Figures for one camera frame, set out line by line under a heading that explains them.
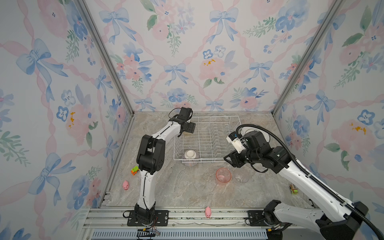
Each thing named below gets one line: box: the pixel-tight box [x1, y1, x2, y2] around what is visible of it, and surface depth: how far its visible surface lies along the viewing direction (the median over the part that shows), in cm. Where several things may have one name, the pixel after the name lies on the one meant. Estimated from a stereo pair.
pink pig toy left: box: [122, 180, 130, 191], surface depth 84 cm
